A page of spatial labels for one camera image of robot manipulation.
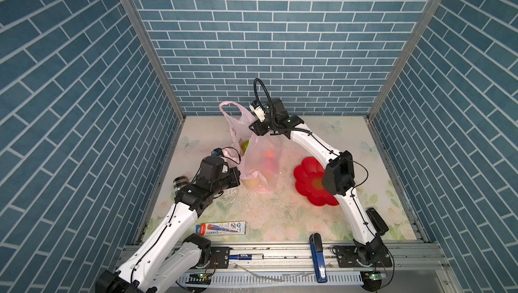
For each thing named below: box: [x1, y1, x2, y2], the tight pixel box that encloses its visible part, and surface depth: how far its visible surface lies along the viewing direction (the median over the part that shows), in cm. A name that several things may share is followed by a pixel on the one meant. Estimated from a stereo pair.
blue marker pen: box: [228, 253, 265, 261], surface depth 75 cm
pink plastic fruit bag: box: [219, 101, 282, 194], surface depth 91 cm
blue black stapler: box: [308, 232, 328, 284], surface depth 73 cm
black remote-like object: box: [365, 207, 390, 236], surface depth 82 cm
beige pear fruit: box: [243, 176, 262, 190], surface depth 89 cm
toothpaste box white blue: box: [195, 220, 247, 237], surface depth 81 cm
